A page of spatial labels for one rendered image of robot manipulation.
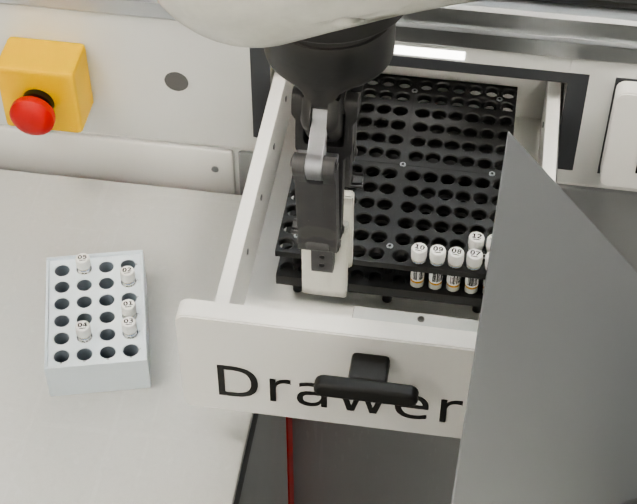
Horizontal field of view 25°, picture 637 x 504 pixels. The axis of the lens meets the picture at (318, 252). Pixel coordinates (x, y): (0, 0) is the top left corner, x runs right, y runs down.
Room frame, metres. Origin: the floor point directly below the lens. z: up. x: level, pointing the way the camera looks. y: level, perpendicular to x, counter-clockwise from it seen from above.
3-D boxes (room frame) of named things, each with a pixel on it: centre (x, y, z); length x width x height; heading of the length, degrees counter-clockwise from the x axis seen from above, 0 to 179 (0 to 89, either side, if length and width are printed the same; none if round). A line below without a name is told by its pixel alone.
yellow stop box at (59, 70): (0.99, 0.24, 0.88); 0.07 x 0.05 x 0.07; 81
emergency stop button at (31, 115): (0.95, 0.25, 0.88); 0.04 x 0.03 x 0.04; 81
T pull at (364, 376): (0.64, -0.04, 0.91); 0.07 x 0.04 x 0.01; 81
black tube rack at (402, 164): (0.86, -0.07, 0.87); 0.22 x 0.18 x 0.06; 171
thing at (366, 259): (0.76, -0.05, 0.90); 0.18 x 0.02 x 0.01; 81
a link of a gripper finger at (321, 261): (0.62, 0.00, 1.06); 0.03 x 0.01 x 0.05; 171
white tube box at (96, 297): (0.80, 0.19, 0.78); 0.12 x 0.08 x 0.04; 6
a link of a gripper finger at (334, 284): (0.64, 0.00, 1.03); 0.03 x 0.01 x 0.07; 81
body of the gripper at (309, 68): (0.65, -0.01, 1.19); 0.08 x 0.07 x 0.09; 171
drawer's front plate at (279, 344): (0.66, -0.04, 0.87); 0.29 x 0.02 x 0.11; 81
